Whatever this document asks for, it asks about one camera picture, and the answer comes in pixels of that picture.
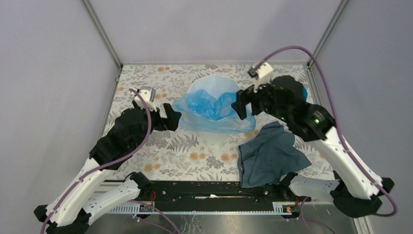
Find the blue plastic trash bag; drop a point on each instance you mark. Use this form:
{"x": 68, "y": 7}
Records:
{"x": 201, "y": 112}

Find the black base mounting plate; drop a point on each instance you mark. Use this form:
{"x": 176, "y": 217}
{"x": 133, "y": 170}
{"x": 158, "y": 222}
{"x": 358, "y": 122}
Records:
{"x": 205, "y": 196}

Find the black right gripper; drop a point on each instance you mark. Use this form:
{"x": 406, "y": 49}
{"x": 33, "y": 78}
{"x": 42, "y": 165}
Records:
{"x": 243, "y": 97}

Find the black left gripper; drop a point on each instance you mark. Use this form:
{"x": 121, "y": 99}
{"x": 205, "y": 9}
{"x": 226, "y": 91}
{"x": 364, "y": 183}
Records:
{"x": 171, "y": 122}

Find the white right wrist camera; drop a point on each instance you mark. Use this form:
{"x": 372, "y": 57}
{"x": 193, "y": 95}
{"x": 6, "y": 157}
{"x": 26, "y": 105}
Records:
{"x": 262, "y": 73}

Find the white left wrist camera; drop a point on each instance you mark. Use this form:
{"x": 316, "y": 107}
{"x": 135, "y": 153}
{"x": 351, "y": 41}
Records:
{"x": 145, "y": 95}

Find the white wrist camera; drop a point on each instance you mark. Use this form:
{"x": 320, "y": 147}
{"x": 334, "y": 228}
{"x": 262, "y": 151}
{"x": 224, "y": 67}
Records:
{"x": 145, "y": 95}
{"x": 262, "y": 73}

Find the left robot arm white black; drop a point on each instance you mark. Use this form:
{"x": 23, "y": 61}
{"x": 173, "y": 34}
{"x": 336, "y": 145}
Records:
{"x": 74, "y": 210}

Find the white paper trash bin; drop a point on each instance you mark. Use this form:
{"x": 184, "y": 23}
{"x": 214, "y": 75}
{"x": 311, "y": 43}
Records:
{"x": 215, "y": 85}

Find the teal folded cloth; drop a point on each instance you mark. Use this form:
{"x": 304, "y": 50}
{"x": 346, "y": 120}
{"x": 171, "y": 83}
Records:
{"x": 305, "y": 92}

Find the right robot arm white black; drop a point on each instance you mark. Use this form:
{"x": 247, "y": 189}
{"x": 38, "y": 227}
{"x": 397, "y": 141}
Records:
{"x": 356, "y": 189}

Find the grey-blue crumpled cloth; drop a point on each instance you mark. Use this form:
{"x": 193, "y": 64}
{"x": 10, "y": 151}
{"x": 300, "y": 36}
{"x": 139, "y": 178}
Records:
{"x": 270, "y": 155}

